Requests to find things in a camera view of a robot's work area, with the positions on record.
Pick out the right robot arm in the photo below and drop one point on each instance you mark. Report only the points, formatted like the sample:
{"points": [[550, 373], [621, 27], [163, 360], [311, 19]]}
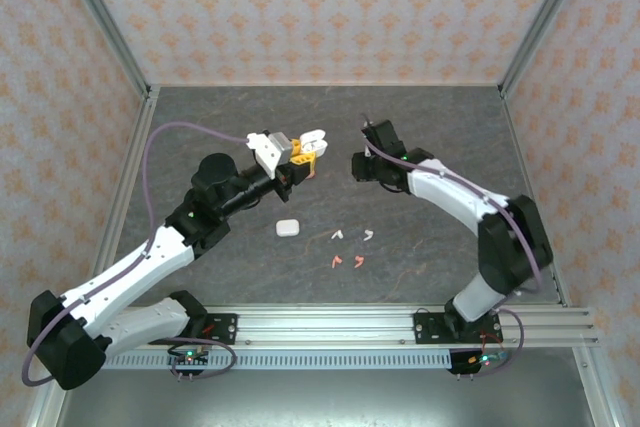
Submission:
{"points": [[450, 192]]}

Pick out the aluminium table side rail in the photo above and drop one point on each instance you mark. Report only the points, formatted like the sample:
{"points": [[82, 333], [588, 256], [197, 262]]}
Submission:
{"points": [[517, 122], [141, 122]]}

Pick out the grey metal shelf panel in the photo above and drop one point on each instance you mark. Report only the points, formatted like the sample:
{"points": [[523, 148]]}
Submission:
{"points": [[325, 397]]}

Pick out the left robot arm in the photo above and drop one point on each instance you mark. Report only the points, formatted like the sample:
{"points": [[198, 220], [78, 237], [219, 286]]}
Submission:
{"points": [[125, 272]]}

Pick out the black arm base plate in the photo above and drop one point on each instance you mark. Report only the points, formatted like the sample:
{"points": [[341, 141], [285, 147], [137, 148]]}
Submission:
{"points": [[427, 327], [225, 322]]}

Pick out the aluminium mounting rail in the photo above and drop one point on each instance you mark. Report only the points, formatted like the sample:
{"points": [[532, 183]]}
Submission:
{"points": [[325, 327]]}

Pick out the aluminium frame post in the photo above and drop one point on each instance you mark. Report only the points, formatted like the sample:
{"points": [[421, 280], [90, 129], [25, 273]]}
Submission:
{"points": [[602, 397], [105, 22], [542, 22], [45, 412]]}

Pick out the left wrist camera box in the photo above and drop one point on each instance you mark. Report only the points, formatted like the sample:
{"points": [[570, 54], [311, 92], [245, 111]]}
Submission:
{"points": [[267, 152]]}

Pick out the small controller circuit board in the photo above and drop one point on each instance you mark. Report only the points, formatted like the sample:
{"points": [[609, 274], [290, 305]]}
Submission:
{"points": [[189, 358], [480, 361]]}

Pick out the white earbud charging case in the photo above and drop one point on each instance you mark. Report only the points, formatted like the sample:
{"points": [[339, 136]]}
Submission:
{"points": [[287, 228], [314, 137]]}

